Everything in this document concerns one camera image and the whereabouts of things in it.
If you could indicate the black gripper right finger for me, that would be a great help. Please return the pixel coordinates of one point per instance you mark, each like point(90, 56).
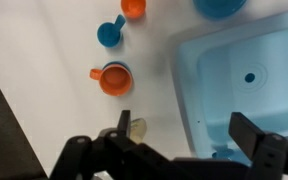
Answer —
point(264, 146)

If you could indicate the light blue toy sink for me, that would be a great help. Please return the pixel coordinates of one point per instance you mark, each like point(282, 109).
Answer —
point(244, 93)

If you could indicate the blue toy plate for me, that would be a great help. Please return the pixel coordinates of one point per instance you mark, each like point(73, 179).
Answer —
point(219, 8)

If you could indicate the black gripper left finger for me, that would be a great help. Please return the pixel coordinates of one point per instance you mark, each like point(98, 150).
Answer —
point(94, 153)

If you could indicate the crumpled white paper wad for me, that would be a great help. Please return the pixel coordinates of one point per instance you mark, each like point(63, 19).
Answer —
point(139, 130)

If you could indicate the small orange cup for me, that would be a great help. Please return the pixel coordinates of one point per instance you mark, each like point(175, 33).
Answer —
point(133, 8)

